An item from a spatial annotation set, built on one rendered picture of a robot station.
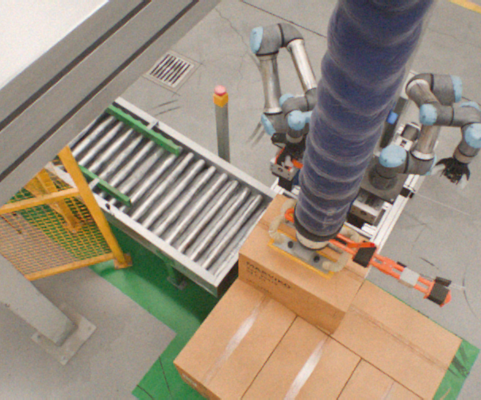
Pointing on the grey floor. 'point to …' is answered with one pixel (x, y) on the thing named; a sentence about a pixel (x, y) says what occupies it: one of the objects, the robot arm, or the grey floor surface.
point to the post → (222, 125)
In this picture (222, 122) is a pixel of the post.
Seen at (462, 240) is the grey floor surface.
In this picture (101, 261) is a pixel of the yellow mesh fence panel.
